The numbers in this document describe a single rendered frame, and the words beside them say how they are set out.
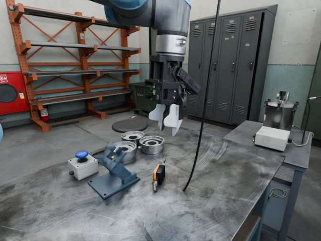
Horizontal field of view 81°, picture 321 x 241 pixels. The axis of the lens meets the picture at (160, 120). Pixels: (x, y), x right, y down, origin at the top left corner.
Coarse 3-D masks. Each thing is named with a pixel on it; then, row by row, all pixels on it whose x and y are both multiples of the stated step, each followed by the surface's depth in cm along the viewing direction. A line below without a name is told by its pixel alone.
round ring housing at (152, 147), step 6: (144, 138) 83; (150, 138) 84; (156, 138) 84; (162, 138) 81; (144, 144) 75; (150, 144) 82; (156, 144) 78; (162, 144) 77; (144, 150) 76; (150, 150) 75; (156, 150) 75
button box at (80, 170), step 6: (90, 156) 65; (72, 162) 61; (78, 162) 61; (84, 162) 61; (90, 162) 61; (96, 162) 62; (72, 168) 61; (78, 168) 58; (84, 168) 60; (90, 168) 61; (96, 168) 63; (72, 174) 60; (78, 174) 59; (84, 174) 60; (90, 174) 62; (78, 180) 59
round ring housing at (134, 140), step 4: (128, 132) 89; (132, 132) 90; (136, 132) 90; (140, 132) 89; (124, 136) 87; (128, 136) 86; (132, 136) 87; (136, 136) 87; (144, 136) 85; (124, 140) 81; (128, 140) 80; (132, 140) 80; (136, 140) 81; (136, 144) 81
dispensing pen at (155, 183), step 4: (164, 160) 67; (160, 164) 60; (164, 164) 64; (160, 168) 58; (164, 168) 60; (156, 172) 56; (160, 172) 56; (164, 172) 60; (156, 176) 56; (160, 176) 56; (164, 176) 61; (156, 180) 55; (160, 180) 57; (152, 184) 54; (156, 184) 54; (160, 184) 57
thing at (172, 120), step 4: (172, 104) 49; (172, 108) 49; (176, 108) 50; (172, 112) 49; (176, 112) 50; (168, 116) 48; (172, 116) 49; (176, 116) 50; (164, 120) 48; (168, 120) 48; (172, 120) 49; (176, 120) 50; (180, 120) 50; (164, 124) 48; (168, 124) 49; (172, 124) 50; (176, 124) 50; (180, 124) 51; (172, 128) 52; (176, 128) 51; (172, 132) 52
